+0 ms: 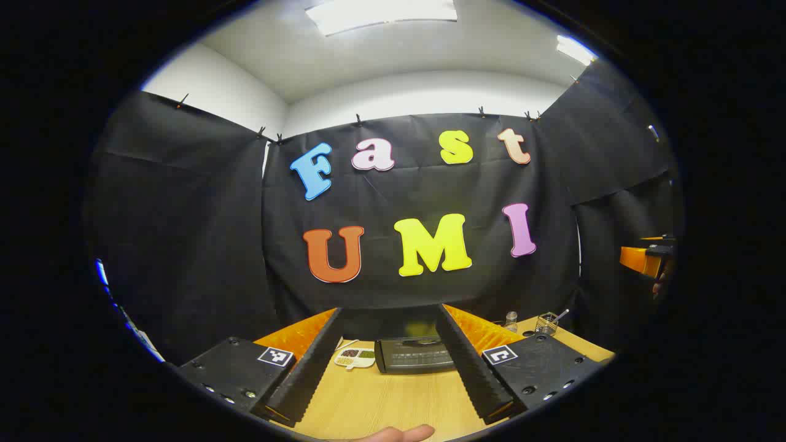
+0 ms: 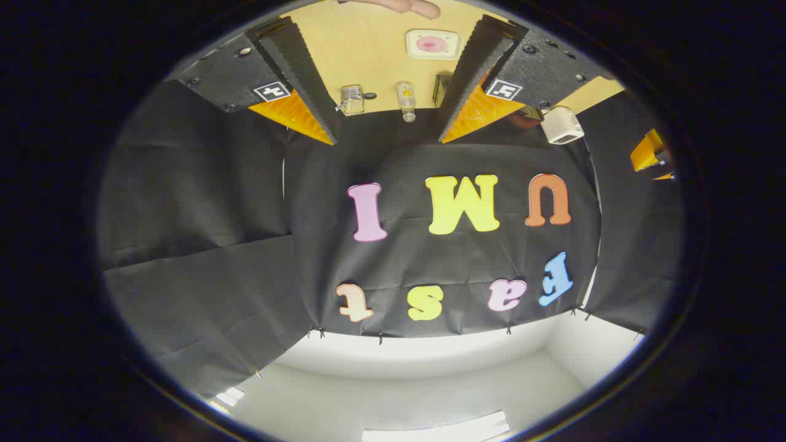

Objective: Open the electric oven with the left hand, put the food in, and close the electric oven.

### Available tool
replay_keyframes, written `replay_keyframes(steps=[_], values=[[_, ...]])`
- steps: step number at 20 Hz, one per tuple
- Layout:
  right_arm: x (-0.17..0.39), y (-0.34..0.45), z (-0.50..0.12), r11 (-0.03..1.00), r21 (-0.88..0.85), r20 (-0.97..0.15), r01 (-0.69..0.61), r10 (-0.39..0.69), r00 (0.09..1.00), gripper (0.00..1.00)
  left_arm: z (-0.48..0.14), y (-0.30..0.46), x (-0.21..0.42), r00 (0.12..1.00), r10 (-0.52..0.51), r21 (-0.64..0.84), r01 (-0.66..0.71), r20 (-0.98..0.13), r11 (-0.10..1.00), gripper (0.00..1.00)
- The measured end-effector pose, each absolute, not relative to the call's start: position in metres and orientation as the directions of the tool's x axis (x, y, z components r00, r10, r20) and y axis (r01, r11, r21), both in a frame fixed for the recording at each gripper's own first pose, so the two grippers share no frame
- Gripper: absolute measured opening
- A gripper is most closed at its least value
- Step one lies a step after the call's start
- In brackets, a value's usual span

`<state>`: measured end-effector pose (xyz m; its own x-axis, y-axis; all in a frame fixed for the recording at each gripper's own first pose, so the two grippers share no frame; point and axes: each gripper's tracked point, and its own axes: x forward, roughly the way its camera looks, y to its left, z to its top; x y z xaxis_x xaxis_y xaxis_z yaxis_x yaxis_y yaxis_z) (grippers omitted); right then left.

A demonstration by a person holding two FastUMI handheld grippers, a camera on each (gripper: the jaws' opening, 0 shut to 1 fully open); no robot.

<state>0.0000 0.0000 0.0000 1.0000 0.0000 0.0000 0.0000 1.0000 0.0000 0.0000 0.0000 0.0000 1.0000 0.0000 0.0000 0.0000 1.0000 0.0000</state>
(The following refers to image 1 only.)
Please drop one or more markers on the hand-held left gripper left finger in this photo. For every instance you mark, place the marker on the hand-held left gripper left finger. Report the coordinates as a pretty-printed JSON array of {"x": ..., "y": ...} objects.
[{"x": 310, "y": 374}]

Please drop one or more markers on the rectangular ceiling light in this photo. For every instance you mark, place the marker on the rectangular ceiling light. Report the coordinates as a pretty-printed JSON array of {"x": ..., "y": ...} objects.
[
  {"x": 381, "y": 13},
  {"x": 576, "y": 50}
]

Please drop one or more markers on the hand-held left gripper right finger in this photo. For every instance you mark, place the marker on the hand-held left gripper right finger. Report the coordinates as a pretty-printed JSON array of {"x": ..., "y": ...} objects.
[{"x": 470, "y": 368}]

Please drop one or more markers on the black electric oven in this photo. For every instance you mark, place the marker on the black electric oven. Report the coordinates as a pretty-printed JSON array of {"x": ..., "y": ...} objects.
[{"x": 414, "y": 356}]

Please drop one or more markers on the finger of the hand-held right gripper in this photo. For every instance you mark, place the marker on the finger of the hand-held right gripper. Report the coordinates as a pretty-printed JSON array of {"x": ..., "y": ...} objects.
[{"x": 638, "y": 259}]

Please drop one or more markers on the black backdrop cloth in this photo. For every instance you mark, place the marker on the black backdrop cloth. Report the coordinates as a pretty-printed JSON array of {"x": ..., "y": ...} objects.
[{"x": 399, "y": 196}]

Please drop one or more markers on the metal spoon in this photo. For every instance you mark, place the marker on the metal spoon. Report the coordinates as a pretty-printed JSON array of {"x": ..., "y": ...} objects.
[{"x": 560, "y": 315}]

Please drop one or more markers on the clear glass bottle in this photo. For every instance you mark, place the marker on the clear glass bottle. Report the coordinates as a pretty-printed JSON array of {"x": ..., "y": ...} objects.
[{"x": 511, "y": 320}]

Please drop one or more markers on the white divided seed dish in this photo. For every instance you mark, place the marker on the white divided seed dish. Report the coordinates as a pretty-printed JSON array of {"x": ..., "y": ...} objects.
[{"x": 355, "y": 358}]

